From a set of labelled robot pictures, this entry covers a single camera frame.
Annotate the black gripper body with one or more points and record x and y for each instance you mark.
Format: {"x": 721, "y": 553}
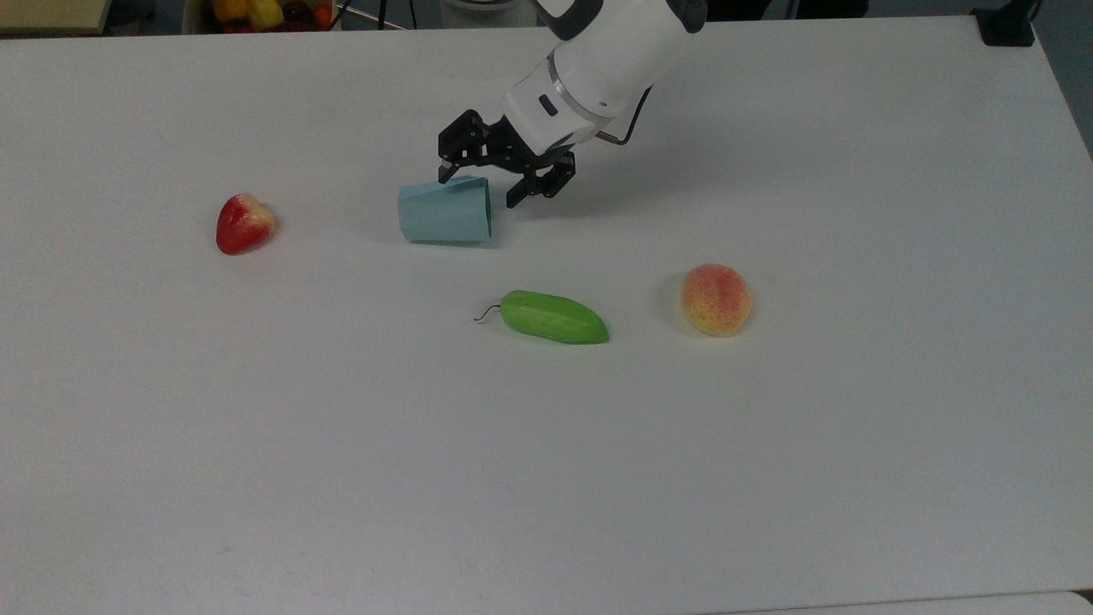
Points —
{"x": 512, "y": 150}

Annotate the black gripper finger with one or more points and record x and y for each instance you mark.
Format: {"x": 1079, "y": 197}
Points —
{"x": 546, "y": 181}
{"x": 461, "y": 141}

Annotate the light blue faceted mug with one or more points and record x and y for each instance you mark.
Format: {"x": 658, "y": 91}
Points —
{"x": 444, "y": 213}

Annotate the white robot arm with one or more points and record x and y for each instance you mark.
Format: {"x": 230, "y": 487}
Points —
{"x": 606, "y": 60}

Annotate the green cucumber toy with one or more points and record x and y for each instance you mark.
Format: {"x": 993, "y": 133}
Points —
{"x": 551, "y": 318}

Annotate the yellow pink peach toy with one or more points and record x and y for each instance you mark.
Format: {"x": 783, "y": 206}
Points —
{"x": 716, "y": 300}

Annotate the box of toy fruit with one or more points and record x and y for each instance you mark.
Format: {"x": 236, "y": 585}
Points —
{"x": 265, "y": 14}

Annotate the red strawberry toy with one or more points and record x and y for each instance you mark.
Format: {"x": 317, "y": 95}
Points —
{"x": 242, "y": 225}

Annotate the beige board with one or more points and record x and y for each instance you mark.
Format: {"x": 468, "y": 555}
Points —
{"x": 51, "y": 14}

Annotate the black table clamp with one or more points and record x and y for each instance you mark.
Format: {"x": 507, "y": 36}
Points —
{"x": 1006, "y": 26}

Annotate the grey metal rail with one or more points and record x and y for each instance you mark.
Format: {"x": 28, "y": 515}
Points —
{"x": 376, "y": 19}

